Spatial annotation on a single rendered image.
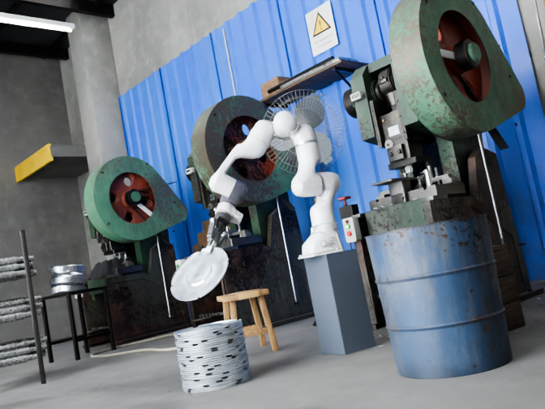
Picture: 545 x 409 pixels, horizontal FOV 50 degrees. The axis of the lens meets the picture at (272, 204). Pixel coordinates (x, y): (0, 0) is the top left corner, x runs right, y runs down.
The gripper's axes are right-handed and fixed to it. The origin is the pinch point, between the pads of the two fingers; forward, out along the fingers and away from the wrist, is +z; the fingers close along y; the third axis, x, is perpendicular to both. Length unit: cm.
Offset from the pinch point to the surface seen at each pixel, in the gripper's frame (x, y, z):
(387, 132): 59, -39, -111
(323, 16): -21, -45, -318
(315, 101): 2, -38, -168
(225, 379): 13, -22, 54
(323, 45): -26, -63, -302
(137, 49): -316, -56, -457
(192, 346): -0.9, -12.0, 43.9
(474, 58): 114, -14, -119
